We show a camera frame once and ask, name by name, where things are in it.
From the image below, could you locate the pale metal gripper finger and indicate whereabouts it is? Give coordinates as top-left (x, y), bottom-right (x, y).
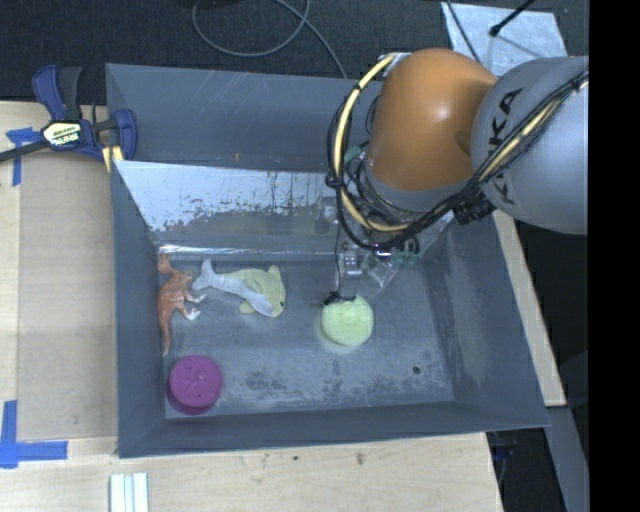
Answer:
top-left (338, 251), bottom-right (363, 302)

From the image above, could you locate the yellow-green ball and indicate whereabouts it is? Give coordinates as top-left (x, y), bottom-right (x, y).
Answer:
top-left (319, 294), bottom-right (375, 347)

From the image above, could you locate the yellow and grey toy dolphin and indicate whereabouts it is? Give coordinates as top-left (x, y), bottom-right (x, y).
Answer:
top-left (192, 258), bottom-right (287, 319)

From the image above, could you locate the grey metal bin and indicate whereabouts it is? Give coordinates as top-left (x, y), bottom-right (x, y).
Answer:
top-left (104, 62), bottom-right (552, 459)

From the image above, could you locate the orange toy kangaroo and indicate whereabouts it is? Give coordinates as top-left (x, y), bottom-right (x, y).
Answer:
top-left (156, 253), bottom-right (208, 357)

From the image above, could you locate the purple round block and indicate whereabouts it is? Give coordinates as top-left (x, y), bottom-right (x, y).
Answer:
top-left (165, 354), bottom-right (224, 417)

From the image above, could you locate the black cylinder on white bracket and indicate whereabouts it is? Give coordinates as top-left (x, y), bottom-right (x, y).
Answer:
top-left (439, 198), bottom-right (497, 237)

